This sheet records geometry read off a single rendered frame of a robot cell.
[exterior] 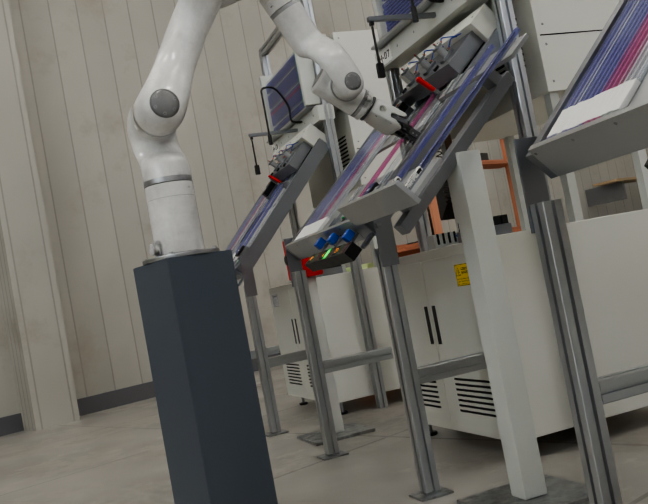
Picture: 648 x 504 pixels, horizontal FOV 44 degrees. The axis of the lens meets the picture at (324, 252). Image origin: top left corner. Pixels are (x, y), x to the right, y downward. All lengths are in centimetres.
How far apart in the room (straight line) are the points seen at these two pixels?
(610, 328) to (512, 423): 64
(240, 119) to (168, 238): 521
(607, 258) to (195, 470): 130
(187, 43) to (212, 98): 496
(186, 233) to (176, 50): 46
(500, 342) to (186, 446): 77
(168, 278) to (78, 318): 423
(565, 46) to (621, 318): 81
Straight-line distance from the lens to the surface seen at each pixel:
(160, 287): 193
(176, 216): 196
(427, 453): 211
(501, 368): 189
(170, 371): 196
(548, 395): 232
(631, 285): 250
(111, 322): 621
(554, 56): 249
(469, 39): 241
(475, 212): 188
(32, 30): 653
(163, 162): 198
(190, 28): 211
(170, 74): 203
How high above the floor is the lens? 56
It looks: 3 degrees up
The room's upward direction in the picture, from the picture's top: 11 degrees counter-clockwise
